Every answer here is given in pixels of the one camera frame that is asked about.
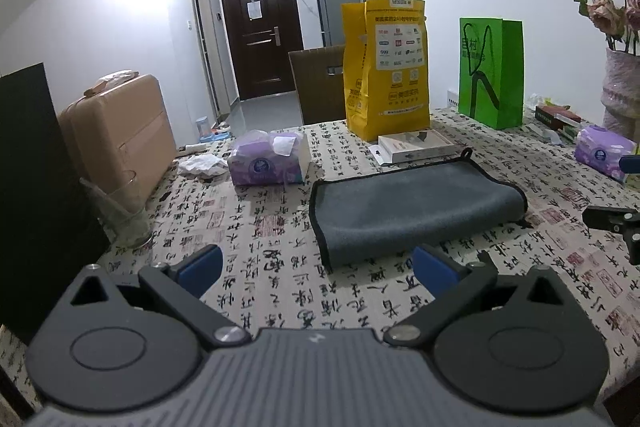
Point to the clear glass cup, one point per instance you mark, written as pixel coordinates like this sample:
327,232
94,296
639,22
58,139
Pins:
122,219

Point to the pale textured vase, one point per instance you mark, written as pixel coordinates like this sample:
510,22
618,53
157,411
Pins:
622,97

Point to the dark brown door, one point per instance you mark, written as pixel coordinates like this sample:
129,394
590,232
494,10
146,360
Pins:
262,42

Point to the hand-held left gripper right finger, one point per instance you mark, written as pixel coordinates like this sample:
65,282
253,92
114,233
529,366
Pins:
434,268

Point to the grey side door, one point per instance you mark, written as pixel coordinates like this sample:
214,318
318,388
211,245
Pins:
202,47

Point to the blue bowl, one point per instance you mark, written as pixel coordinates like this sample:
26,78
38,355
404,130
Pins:
221,136

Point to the brown cardboard box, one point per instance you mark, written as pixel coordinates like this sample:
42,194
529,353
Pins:
317,87

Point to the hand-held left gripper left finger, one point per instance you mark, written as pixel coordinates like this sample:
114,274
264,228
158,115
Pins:
202,266

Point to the grey towel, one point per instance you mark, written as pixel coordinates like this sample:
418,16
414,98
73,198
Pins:
410,207

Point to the purple tissue pack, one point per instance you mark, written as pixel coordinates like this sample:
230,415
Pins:
260,162

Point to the white wall outlet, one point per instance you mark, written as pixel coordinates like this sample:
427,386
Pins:
452,98

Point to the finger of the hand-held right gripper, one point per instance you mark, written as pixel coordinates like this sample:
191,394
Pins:
607,218
631,163

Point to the yellow paper bag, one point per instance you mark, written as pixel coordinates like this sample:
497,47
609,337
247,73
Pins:
390,72

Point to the crumpled white tissue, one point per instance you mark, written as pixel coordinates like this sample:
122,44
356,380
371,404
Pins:
200,166

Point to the beige suitcase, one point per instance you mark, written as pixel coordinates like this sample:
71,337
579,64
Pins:
122,132

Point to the flat white box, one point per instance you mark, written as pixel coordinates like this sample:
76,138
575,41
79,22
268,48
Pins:
417,146

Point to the black panel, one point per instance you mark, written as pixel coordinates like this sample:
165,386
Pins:
35,187

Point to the purple wet wipes pack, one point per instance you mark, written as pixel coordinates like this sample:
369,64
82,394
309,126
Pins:
600,152

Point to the green paper bag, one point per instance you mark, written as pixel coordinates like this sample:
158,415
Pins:
492,72

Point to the red and green box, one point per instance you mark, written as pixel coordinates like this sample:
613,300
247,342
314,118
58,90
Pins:
555,117

